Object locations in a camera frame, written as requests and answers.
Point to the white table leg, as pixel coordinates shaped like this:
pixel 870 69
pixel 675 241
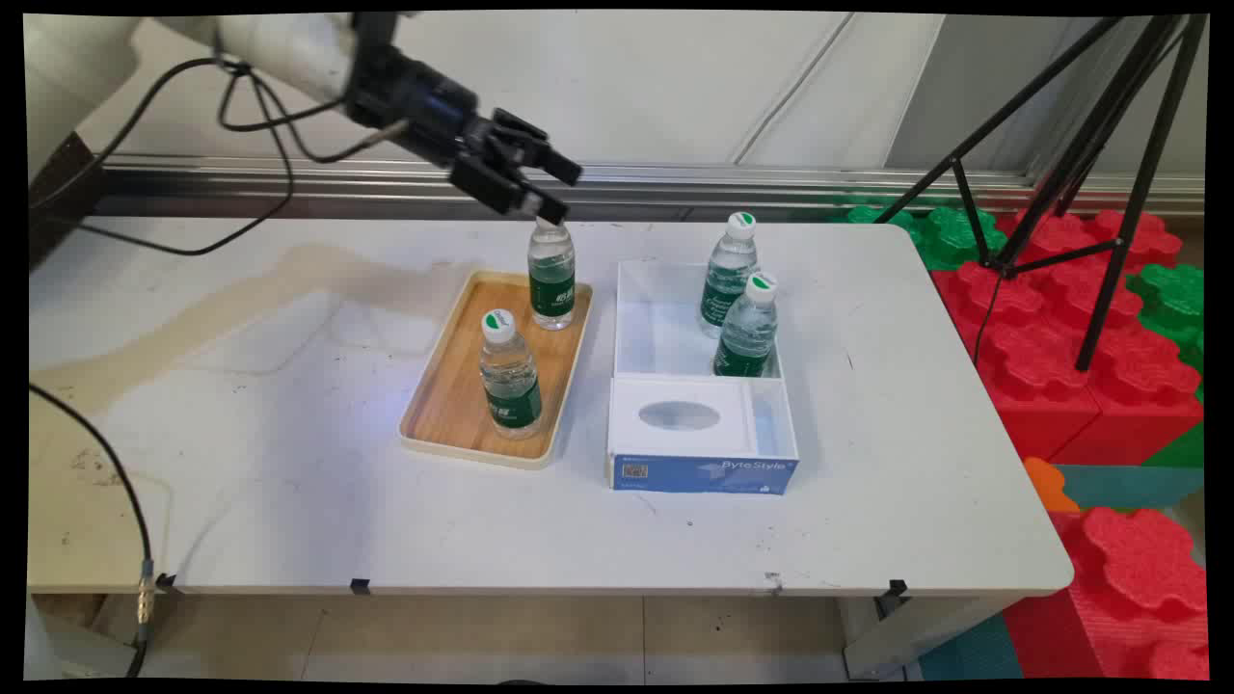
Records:
pixel 897 641

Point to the teal foam mat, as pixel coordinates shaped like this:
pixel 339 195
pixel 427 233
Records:
pixel 969 655
pixel 1128 487

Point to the black tripod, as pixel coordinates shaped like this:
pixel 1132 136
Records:
pixel 1140 193

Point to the red foam puzzle block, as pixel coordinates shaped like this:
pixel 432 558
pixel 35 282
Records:
pixel 1128 598

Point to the large red foam block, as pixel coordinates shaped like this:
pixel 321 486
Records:
pixel 1041 386

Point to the aluminium wall rail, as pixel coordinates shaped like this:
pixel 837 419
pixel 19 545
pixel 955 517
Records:
pixel 819 183

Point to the water bottle green label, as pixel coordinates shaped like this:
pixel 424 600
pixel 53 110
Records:
pixel 725 280
pixel 747 337
pixel 511 386
pixel 551 289

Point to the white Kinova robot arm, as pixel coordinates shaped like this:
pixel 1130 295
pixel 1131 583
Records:
pixel 289 48

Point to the orange foam piece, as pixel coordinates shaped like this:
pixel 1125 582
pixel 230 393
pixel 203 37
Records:
pixel 1046 487

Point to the green foam block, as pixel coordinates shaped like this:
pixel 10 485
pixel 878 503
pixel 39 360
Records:
pixel 940 236
pixel 1171 299
pixel 1186 451

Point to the white and blue ByteStyle box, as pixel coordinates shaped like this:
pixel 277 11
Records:
pixel 675 472

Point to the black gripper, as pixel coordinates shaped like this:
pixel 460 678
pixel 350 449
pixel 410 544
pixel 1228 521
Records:
pixel 415 101

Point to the wooden tray cream rim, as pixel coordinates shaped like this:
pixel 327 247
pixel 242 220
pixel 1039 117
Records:
pixel 453 405

